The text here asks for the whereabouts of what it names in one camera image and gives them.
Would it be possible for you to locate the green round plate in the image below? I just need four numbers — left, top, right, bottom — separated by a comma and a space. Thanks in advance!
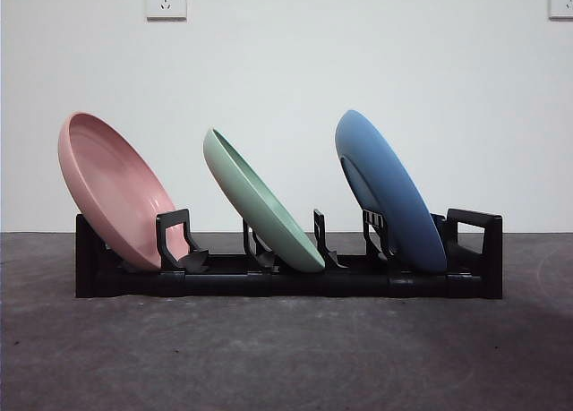
202, 126, 326, 274

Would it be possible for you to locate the blue round plate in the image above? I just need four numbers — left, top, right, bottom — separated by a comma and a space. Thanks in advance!
334, 109, 448, 276

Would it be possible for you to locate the pink round plate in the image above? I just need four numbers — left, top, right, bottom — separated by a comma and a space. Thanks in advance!
57, 111, 192, 272

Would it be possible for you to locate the black plastic dish rack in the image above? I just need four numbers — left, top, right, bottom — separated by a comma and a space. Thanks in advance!
74, 208, 503, 300

